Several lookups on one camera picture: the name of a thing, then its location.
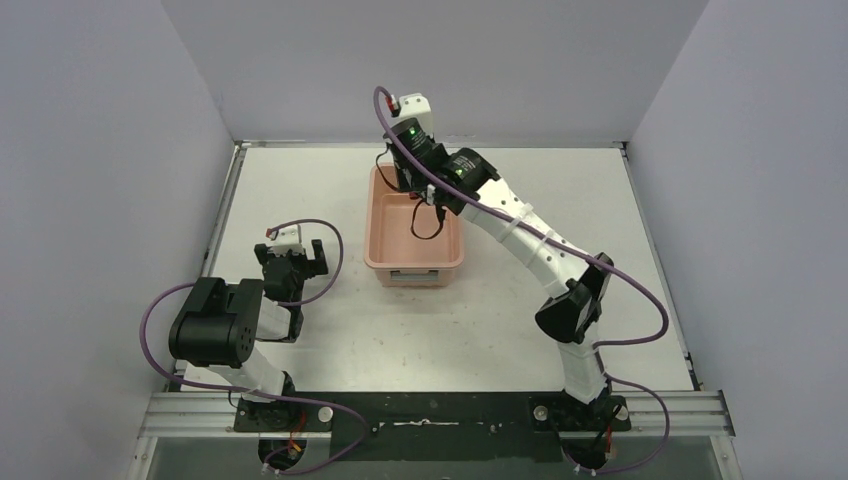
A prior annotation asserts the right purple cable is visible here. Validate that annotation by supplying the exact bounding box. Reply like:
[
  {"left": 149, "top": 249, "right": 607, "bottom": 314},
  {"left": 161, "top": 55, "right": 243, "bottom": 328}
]
[{"left": 372, "top": 86, "right": 672, "bottom": 477}]

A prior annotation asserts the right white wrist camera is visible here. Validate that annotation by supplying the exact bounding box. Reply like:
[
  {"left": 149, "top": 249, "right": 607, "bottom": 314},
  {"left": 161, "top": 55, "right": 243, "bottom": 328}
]
[{"left": 389, "top": 93, "right": 435, "bottom": 139}]

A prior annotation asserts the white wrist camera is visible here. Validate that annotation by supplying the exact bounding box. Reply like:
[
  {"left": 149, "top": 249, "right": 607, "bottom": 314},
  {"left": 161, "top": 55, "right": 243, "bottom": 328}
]
[
  {"left": 266, "top": 224, "right": 304, "bottom": 257},
  {"left": 389, "top": 93, "right": 435, "bottom": 139}
]

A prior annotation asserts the pink plastic bin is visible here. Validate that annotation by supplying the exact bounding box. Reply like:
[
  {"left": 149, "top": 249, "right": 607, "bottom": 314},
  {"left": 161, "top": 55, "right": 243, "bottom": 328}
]
[{"left": 364, "top": 164, "right": 465, "bottom": 287}]

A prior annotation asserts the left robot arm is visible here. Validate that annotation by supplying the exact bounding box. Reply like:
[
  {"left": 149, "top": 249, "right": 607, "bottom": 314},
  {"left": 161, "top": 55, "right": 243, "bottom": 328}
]
[{"left": 168, "top": 238, "right": 329, "bottom": 431}]

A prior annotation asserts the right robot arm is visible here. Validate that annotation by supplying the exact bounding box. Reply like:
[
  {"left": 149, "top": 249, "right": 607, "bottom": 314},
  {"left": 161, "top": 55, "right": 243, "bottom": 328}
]
[{"left": 383, "top": 118, "right": 629, "bottom": 432}]

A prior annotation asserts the aluminium front rail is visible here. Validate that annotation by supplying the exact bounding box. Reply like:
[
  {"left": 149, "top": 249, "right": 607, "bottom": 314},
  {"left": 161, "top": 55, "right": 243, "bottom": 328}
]
[{"left": 138, "top": 391, "right": 736, "bottom": 438}]

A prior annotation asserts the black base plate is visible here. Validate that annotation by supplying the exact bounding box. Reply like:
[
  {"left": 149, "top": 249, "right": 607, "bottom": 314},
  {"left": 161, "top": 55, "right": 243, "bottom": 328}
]
[{"left": 233, "top": 392, "right": 631, "bottom": 462}]

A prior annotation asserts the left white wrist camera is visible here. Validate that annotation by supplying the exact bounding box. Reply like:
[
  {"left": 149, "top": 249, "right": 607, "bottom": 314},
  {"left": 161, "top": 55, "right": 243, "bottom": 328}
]
[{"left": 266, "top": 224, "right": 304, "bottom": 257}]

